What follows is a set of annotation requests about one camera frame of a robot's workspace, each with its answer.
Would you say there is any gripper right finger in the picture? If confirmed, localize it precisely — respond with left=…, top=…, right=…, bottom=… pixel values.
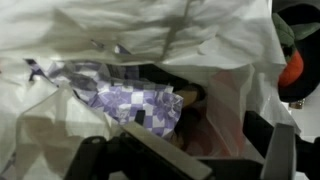
left=260, top=124, right=296, bottom=180

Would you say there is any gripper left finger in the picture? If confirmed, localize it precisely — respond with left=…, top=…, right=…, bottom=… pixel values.
left=122, top=122, right=212, bottom=180

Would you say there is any purple checkered cloth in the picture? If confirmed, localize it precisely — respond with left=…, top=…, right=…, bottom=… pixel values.
left=27, top=59, right=183, bottom=137

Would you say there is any white orange plastic shopping bag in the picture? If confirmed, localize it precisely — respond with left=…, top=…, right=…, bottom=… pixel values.
left=0, top=0, right=293, bottom=180

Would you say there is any plush carrot toy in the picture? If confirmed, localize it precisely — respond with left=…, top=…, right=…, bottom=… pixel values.
left=272, top=13, right=320, bottom=88

